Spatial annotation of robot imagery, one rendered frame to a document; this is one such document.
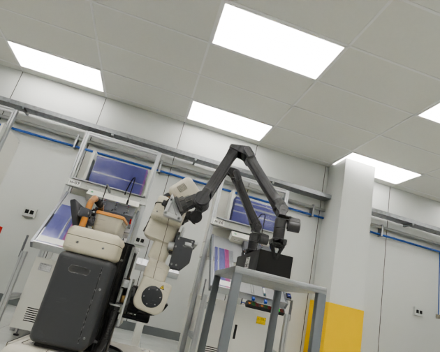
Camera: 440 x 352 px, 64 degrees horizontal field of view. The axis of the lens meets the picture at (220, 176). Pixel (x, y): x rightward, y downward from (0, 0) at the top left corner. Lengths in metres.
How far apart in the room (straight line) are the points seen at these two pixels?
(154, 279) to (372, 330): 4.61
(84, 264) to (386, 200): 5.42
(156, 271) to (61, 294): 0.45
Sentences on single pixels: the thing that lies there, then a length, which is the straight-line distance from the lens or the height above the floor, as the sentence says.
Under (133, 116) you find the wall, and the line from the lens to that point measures 5.44.
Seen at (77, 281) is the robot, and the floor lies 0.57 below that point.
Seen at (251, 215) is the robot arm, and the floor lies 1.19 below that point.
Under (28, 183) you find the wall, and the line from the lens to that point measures 5.29.
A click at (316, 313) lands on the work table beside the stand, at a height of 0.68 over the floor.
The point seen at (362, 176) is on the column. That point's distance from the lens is 5.65.
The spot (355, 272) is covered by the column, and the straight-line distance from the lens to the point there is 5.30.
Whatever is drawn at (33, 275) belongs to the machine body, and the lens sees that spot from 3.39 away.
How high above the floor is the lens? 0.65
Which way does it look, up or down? 18 degrees up
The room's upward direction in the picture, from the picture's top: 14 degrees clockwise
